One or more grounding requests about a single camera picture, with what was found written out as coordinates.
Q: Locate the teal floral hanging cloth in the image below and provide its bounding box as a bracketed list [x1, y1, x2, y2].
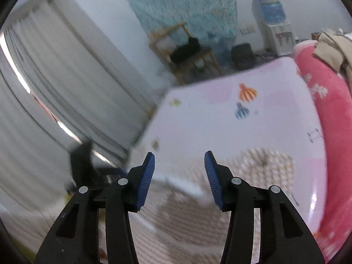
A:
[126, 0, 245, 69]

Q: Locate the pink floral blanket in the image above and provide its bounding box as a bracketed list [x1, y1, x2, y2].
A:
[293, 40, 352, 263]

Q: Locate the black cloth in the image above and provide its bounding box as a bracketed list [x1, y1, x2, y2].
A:
[169, 37, 200, 64]

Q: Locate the beige clothes pile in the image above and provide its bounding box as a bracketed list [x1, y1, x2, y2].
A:
[313, 31, 352, 88]

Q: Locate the black bin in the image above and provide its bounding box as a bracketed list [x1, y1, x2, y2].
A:
[231, 43, 255, 70]

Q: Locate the white curtain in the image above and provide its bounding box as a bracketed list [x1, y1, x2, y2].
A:
[0, 0, 157, 218]

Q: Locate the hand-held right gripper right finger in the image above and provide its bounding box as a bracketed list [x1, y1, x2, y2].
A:
[204, 151, 326, 264]

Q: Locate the white water dispenser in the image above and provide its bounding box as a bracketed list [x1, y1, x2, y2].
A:
[252, 0, 293, 55]

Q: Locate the beige white checked coat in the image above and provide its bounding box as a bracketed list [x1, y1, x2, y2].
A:
[132, 147, 300, 264]

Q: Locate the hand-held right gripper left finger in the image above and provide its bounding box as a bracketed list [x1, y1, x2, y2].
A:
[34, 152, 156, 264]

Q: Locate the wooden chair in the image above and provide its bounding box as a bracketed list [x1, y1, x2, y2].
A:
[149, 23, 222, 86]

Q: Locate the pink balloon print board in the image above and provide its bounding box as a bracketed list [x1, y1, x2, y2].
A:
[129, 56, 329, 231]

